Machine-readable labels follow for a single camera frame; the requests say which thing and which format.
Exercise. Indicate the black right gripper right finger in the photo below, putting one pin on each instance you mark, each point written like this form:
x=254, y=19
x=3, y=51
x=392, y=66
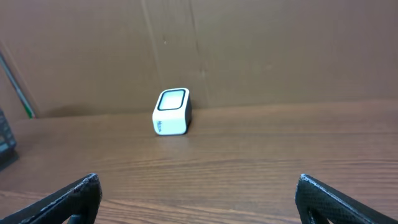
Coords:
x=319, y=203

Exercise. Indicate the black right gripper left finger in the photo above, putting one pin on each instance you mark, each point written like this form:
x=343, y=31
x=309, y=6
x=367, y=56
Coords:
x=78, y=202

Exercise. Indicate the grey plastic shopping basket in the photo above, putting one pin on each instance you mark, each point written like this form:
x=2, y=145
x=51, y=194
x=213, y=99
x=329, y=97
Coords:
x=8, y=144

